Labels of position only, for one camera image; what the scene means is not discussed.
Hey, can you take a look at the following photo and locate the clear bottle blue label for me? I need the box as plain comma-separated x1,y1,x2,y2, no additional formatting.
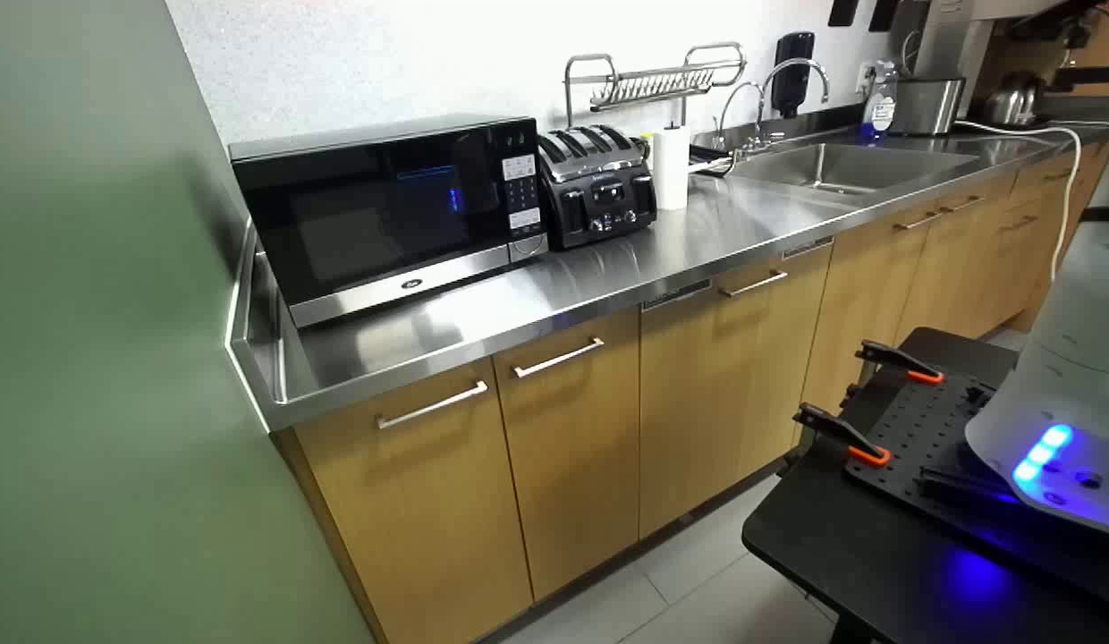
858,59,901,142

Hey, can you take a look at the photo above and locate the stainless steel appliance edge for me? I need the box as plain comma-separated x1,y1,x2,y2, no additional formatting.
220,114,1109,436

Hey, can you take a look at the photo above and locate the steel canister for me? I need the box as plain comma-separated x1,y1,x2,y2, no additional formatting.
891,71,969,141

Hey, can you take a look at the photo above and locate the black wall soap dispenser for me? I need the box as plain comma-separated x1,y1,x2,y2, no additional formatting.
770,27,824,120

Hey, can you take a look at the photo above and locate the chrome sink faucet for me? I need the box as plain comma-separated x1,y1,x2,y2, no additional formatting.
712,55,838,149

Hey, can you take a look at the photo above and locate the wooden cabinet door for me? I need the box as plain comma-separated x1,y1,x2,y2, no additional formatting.
632,242,832,542
287,359,535,644
489,308,643,601
801,209,955,417
906,164,1066,346

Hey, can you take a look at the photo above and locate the stainless steel sink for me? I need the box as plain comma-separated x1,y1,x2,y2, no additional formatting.
721,132,991,205

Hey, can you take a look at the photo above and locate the black chrome toaster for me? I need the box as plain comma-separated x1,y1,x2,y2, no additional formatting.
534,120,660,253

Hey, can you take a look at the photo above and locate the black orange spring clamp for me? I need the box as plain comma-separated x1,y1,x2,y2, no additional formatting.
850,336,951,393
792,402,897,473

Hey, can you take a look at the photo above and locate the white power cable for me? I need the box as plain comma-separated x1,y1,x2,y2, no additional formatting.
951,114,1091,287

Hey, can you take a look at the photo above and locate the steel wire dish rack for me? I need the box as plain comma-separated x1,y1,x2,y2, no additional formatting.
558,38,752,132

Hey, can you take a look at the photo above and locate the black microwave oven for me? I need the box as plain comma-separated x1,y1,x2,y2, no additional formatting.
225,110,554,334

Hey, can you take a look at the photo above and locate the steel kettle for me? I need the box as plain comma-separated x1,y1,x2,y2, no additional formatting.
980,69,1047,132

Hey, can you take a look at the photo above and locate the steel cabinet door handle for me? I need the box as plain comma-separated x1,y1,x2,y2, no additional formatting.
891,209,947,236
719,269,793,303
373,374,492,436
507,334,607,384

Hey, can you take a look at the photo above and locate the white paper towel roll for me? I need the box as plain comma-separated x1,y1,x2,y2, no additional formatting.
646,118,699,213

